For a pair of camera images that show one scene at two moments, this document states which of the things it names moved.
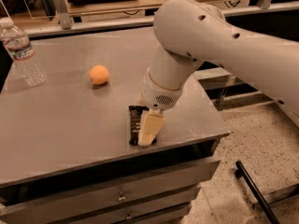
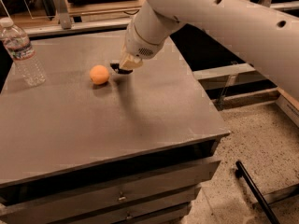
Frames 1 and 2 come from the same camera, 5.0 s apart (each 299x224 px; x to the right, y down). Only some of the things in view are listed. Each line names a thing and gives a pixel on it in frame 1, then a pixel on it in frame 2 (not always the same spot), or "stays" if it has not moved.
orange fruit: (99, 75) stays
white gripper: (157, 94) → (137, 46)
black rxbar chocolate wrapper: (135, 113) → (116, 66)
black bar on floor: (241, 172) stays
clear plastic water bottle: (17, 45) stays
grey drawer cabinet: (81, 168) stays
